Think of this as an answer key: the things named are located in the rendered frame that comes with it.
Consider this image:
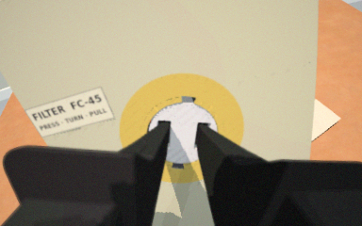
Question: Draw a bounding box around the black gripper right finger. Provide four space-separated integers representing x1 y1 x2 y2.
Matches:
196 123 362 226

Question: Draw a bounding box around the white round cartridge with two slots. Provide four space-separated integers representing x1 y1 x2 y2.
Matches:
149 96 218 164

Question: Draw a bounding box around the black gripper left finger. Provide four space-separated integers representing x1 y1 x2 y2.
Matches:
3 121 170 226

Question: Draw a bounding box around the beige service panel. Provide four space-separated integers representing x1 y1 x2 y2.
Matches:
0 0 319 226

